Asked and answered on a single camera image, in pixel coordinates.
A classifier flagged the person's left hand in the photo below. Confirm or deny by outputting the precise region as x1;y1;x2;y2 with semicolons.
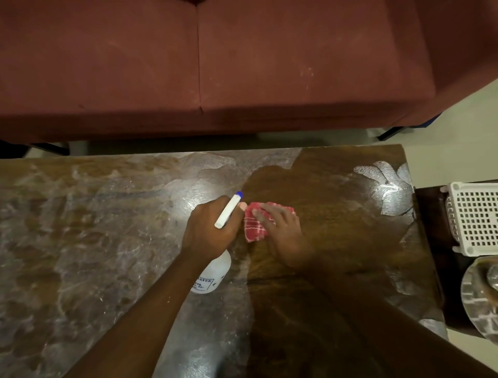
181;194;248;265

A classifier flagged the brown marbled wooden table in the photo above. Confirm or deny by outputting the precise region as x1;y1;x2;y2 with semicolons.
0;144;448;378

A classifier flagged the red fabric sofa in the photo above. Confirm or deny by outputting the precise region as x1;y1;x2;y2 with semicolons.
0;0;498;145

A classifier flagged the person's left forearm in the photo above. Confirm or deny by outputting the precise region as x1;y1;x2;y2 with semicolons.
64;249;213;378

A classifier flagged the person's right hand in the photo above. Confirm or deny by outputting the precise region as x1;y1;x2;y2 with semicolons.
251;202;313;269

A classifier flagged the red checked cloth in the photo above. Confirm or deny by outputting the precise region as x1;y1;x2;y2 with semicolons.
244;201;296;244

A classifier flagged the dark wooden side table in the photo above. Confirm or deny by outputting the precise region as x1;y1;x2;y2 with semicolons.
414;180;498;338

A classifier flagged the brick pattern glossy tray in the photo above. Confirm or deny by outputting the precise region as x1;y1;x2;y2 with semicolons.
461;255;498;345

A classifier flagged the clear spray bottle blue nozzle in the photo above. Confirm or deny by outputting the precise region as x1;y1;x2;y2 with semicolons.
190;191;245;295

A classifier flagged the white plastic perforated basket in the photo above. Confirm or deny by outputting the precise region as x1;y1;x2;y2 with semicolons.
440;181;498;258

